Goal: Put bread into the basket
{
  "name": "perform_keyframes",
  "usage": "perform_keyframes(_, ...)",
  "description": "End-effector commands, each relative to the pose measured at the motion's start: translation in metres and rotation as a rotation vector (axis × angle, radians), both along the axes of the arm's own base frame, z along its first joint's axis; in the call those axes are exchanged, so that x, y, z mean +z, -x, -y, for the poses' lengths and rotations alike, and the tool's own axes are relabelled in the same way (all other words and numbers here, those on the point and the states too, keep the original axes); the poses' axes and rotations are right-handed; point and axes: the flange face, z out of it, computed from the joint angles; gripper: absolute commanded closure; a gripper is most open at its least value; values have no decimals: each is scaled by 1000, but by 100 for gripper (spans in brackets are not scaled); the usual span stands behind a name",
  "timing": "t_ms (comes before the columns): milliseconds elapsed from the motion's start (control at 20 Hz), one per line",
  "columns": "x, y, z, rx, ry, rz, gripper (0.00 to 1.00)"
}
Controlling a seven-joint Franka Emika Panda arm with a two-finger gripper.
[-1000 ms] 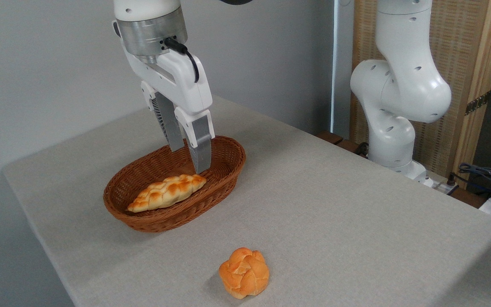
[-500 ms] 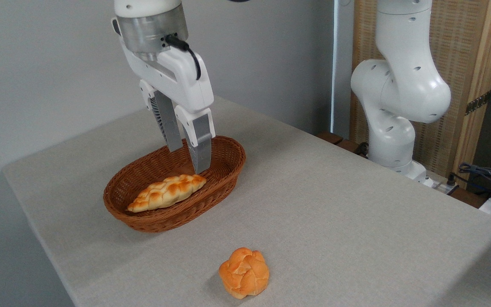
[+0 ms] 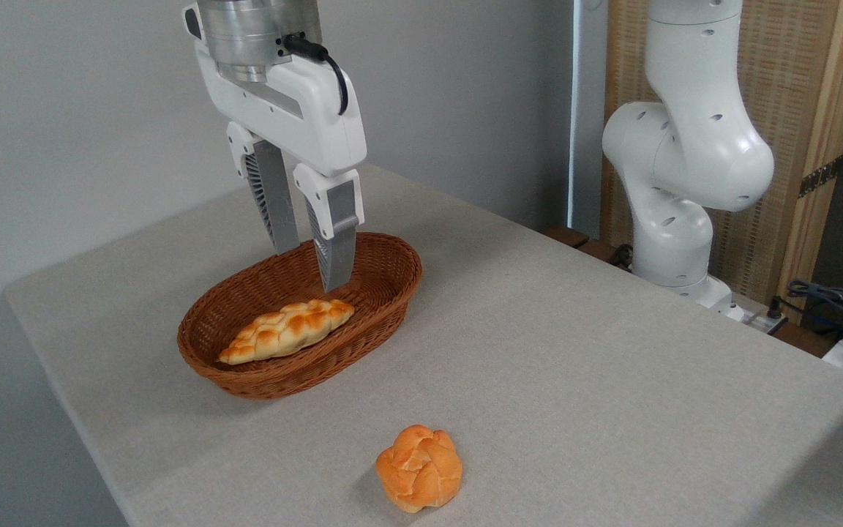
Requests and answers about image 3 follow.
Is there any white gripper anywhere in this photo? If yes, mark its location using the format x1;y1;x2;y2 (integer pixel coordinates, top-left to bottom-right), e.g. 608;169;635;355
182;4;368;294

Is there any long braided bread loaf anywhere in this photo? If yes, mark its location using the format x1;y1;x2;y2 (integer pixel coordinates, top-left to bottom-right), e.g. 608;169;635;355
217;299;356;365

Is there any brown wicker oval basket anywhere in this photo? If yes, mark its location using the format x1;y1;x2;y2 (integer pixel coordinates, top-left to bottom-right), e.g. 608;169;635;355
177;233;424;400

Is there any round orange bread roll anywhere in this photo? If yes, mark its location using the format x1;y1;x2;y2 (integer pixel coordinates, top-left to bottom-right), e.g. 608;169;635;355
375;425;463;514

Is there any brown wooden block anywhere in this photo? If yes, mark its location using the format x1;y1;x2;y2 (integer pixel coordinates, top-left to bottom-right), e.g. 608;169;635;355
542;225;591;250

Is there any woven wooden folding screen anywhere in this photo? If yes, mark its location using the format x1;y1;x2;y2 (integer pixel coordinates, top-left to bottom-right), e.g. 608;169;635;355
601;0;843;323

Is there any metal screen hinge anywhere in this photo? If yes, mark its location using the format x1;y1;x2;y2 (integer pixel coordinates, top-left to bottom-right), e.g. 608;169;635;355
798;155;843;198

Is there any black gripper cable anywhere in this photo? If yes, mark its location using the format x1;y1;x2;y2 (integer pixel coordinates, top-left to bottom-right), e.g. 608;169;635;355
282;33;350;116

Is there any white vertical frame post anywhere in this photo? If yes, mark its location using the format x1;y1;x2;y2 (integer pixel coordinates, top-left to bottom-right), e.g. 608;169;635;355
572;0;607;239

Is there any black cable bundle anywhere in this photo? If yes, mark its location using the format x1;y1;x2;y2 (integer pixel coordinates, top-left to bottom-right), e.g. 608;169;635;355
779;278;843;339

